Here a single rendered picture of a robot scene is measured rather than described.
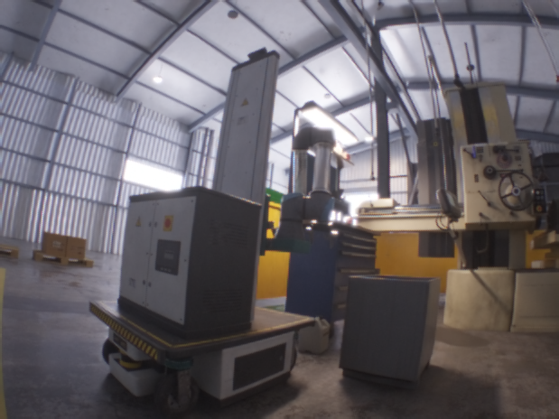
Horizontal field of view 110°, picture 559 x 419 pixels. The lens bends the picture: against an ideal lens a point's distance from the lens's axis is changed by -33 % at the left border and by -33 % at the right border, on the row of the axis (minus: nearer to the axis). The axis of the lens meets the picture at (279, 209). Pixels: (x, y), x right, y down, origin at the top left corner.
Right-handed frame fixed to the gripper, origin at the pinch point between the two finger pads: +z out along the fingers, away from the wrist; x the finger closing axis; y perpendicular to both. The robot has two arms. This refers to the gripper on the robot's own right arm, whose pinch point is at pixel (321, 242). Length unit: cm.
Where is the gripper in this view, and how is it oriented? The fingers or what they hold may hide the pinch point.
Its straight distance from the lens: 183.7
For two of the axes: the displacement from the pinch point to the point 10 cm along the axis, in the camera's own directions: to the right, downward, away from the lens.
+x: 8.7, 1.2, -4.8
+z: 0.0, 9.7, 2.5
